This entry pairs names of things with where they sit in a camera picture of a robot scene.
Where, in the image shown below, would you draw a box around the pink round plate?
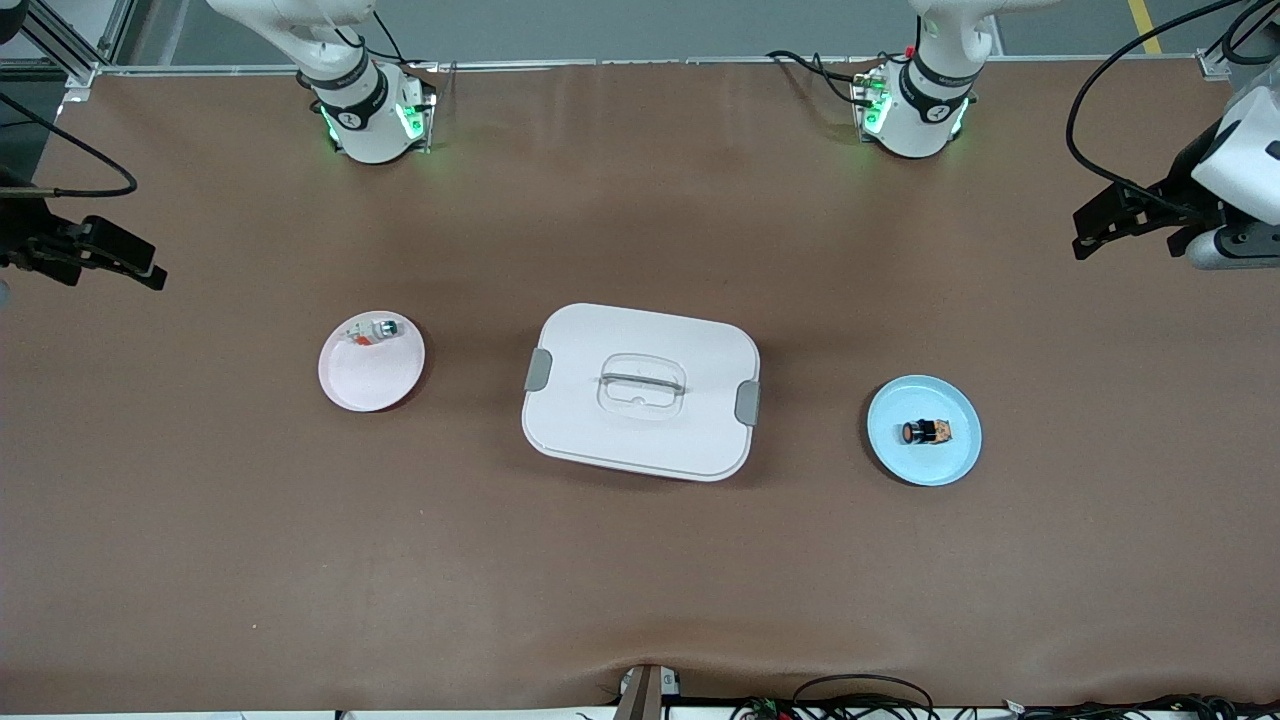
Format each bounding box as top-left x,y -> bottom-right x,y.
318,309 -> 427,413

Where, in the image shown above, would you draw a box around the light blue round plate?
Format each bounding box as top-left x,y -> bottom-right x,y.
866,375 -> 983,488

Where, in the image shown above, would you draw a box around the white lidded storage box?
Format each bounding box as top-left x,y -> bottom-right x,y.
521,302 -> 762,484

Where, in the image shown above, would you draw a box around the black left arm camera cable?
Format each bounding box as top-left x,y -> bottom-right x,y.
1065,0 -> 1226,216

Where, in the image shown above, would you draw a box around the aluminium frame profile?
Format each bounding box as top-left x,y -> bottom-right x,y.
0,0 -> 136,91

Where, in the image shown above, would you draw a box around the black cables at arm base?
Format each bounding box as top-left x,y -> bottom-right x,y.
766,48 -> 876,109

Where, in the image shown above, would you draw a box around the silver table edge rail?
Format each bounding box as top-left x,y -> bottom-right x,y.
95,55 -> 1231,77

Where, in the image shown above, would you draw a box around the black looped cable bundle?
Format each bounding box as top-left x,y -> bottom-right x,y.
730,674 -> 941,720

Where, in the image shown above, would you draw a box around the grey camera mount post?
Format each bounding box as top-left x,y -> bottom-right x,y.
612,663 -> 683,720

